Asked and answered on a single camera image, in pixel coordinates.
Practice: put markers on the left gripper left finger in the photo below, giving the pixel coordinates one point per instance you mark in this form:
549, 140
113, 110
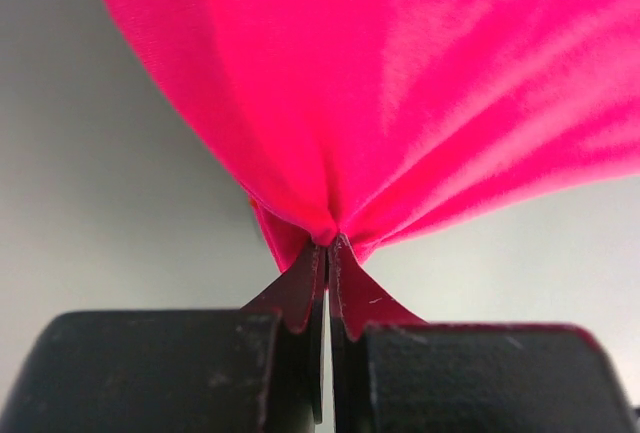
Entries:
258, 368

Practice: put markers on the crimson red t-shirt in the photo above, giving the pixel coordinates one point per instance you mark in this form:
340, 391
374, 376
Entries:
381, 120

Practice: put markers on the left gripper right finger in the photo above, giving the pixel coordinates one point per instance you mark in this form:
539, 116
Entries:
394, 372

